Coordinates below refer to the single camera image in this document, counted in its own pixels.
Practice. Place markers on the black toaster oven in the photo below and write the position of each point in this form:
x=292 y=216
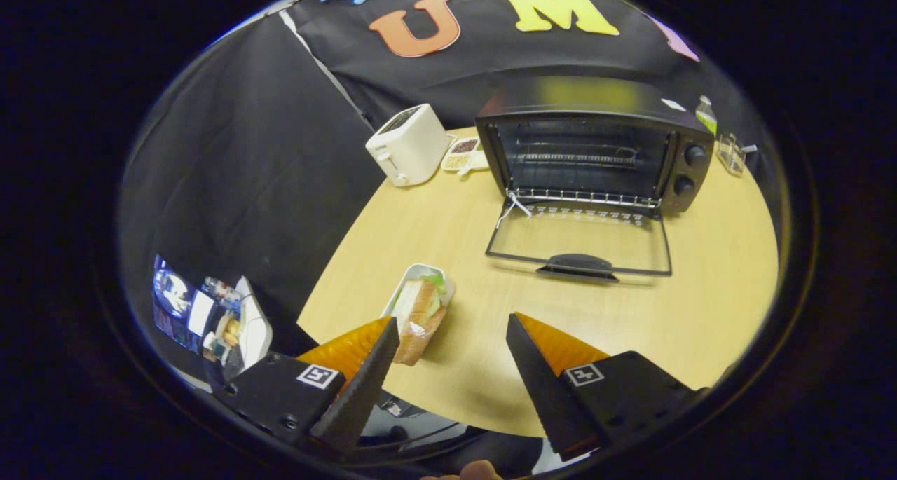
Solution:
x=581 y=94

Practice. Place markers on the sandwich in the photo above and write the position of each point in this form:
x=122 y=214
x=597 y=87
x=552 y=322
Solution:
x=420 y=312

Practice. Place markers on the green label plastic bottle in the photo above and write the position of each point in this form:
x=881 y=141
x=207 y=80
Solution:
x=706 y=115

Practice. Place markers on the white divided grain dish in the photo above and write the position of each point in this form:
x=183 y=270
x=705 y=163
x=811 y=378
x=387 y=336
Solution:
x=462 y=159

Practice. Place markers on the white bread toaster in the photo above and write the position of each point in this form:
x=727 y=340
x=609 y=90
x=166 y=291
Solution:
x=410 y=151

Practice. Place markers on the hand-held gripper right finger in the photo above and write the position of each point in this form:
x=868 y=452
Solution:
x=546 y=396

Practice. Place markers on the white food tray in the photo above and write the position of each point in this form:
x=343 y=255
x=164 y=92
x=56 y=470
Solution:
x=413 y=271

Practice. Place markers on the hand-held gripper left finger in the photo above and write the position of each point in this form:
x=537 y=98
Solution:
x=361 y=389

